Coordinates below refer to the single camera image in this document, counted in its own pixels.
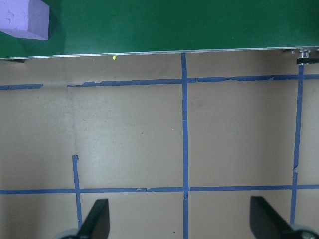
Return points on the green conveyor belt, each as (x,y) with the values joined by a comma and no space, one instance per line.
(174,25)

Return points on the purple foam block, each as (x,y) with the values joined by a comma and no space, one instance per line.
(22,20)

